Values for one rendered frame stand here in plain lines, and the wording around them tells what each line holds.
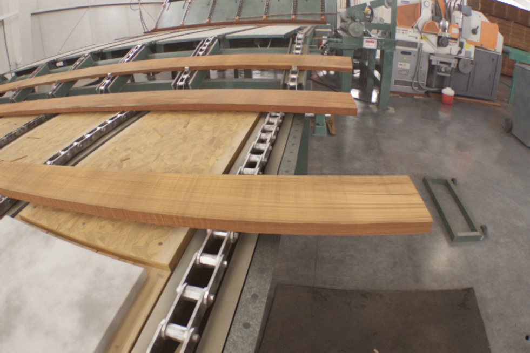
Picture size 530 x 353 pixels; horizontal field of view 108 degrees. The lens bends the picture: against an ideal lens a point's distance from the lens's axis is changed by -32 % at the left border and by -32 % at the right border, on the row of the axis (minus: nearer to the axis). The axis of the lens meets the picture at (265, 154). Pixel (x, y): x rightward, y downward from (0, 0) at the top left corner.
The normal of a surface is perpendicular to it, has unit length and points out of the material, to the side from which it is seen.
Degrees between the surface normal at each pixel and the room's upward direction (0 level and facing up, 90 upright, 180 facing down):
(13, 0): 90
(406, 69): 90
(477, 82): 90
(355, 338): 0
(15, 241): 0
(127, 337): 0
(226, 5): 46
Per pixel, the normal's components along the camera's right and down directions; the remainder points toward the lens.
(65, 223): -0.03, -0.88
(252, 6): -0.16, -0.27
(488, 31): -0.19, 0.47
